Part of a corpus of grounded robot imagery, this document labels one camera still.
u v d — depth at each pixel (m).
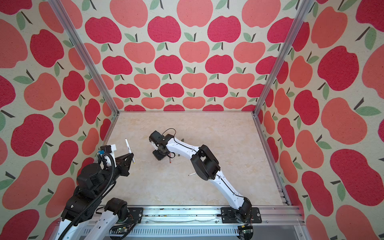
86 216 0.46
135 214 0.74
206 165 0.61
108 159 0.50
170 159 0.95
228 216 0.73
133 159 0.67
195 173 0.63
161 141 0.75
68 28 0.76
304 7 0.69
